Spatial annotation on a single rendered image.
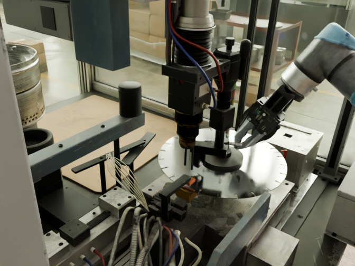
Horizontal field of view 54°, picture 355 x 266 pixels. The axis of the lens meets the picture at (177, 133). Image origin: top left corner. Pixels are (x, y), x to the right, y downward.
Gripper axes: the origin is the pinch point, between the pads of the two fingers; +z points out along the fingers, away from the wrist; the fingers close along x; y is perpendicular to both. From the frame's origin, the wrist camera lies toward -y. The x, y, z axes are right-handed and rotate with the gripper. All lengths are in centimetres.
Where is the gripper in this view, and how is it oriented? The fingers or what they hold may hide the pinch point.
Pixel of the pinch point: (239, 144)
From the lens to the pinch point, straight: 91.0
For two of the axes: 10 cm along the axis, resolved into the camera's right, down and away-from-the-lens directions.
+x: 6.9, 6.9, -2.0
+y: -4.7, 2.3, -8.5
